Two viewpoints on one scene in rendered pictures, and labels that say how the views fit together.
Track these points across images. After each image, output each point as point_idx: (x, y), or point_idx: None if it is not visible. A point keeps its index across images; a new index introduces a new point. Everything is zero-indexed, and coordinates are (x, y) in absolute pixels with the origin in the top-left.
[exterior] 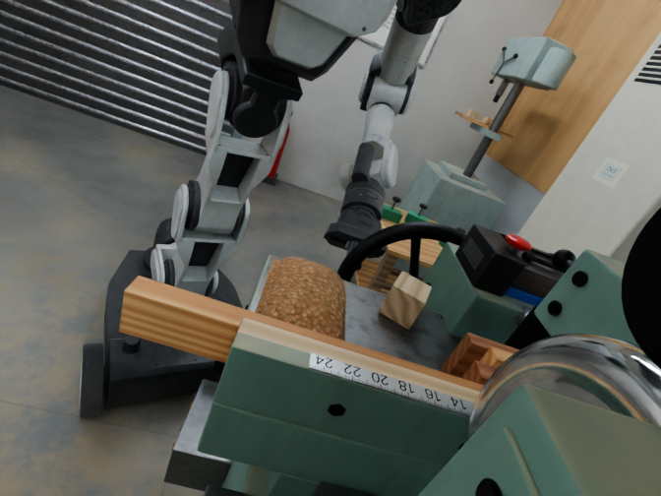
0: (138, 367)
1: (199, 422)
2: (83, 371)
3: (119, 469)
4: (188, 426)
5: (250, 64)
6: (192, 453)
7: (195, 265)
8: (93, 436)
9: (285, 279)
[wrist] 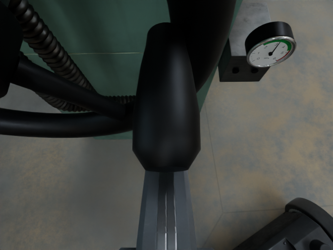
0: (296, 231)
1: (260, 21)
2: (328, 213)
3: (247, 180)
4: (266, 17)
5: None
6: (252, 3)
7: None
8: (274, 197)
9: None
